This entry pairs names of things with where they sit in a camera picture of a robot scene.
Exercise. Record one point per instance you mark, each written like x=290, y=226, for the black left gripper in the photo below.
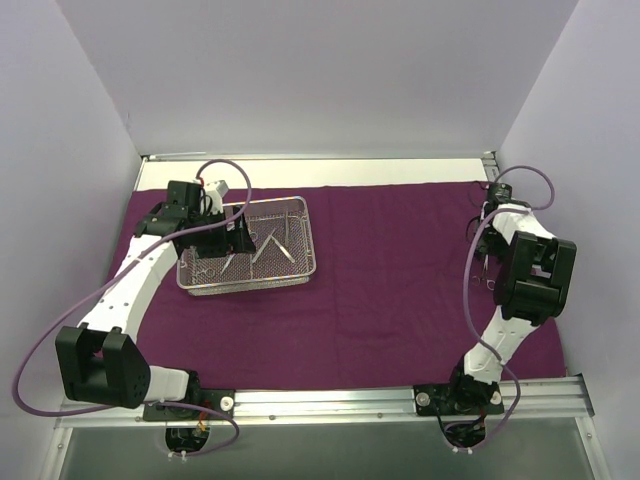
x=232, y=234

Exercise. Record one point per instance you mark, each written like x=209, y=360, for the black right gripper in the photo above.
x=486, y=248

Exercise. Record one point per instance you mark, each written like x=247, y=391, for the metal mesh instrument tray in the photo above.
x=281, y=253

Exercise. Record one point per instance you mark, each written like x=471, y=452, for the steel forceps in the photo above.
x=202, y=275
x=483, y=278

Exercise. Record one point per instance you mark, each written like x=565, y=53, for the purple cloth wrap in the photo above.
x=385, y=307

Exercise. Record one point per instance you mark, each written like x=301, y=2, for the steel scissors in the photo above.
x=227, y=263

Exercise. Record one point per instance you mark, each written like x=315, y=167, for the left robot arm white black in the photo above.
x=99, y=359

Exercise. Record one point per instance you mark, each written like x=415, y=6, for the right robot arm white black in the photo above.
x=532, y=286

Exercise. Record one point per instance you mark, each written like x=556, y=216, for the steel tweezers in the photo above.
x=285, y=251

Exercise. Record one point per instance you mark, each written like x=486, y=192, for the steel scalpel handle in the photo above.
x=263, y=246

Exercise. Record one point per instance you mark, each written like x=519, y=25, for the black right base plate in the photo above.
x=448, y=400

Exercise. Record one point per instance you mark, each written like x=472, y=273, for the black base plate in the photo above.
x=219, y=400
x=448, y=400

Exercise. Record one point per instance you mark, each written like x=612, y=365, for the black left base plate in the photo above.
x=219, y=400

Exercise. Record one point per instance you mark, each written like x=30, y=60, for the aluminium front rail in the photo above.
x=540, y=399

